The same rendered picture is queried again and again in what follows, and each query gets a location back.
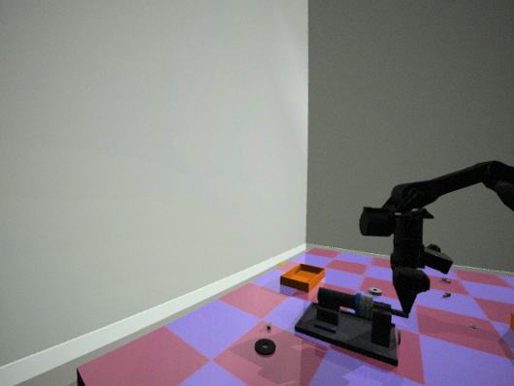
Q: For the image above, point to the orange open-top tray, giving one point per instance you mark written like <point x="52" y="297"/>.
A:
<point x="303" y="277"/>

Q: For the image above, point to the blue spacer ring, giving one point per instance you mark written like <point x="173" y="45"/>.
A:
<point x="357" y="303"/>

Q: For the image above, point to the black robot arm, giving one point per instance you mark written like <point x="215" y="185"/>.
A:
<point x="415" y="195"/>

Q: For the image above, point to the blue cylinder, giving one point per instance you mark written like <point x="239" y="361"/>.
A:
<point x="399" y="313"/>

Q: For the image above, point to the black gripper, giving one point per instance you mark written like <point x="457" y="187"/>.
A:
<point x="407" y="279"/>

